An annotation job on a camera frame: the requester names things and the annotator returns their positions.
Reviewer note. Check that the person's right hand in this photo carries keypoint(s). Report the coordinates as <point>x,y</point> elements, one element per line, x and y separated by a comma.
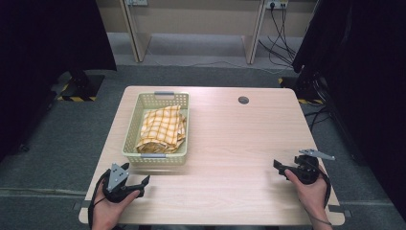
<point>311,196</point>

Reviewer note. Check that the white power strip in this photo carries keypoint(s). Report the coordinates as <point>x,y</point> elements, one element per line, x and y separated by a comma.
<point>137,2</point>

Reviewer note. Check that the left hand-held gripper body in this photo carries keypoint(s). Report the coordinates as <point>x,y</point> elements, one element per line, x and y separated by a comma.
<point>117,180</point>

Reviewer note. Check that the black stand base striped tape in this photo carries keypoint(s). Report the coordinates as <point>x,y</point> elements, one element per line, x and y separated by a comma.
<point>81,87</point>
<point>306,89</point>

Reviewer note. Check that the white wall socket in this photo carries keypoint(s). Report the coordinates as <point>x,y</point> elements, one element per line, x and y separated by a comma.
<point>276,4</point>

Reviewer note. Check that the person's left hand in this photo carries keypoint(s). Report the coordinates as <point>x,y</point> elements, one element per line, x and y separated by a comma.
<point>105,214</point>

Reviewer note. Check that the yellow checked cloth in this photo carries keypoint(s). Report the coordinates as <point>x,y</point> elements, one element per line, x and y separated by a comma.
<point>162,129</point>

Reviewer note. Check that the beige wooden desk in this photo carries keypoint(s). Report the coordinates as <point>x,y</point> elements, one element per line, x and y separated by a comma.
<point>198,19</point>

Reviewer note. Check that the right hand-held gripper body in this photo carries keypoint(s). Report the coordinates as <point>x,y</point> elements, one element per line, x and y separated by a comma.
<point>308,171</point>

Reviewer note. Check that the black curtain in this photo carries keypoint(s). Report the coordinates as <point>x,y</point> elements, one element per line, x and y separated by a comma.
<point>367,80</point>
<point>48,48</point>

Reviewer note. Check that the beige plastic basket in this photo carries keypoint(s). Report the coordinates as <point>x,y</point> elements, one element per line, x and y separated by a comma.
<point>134,127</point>

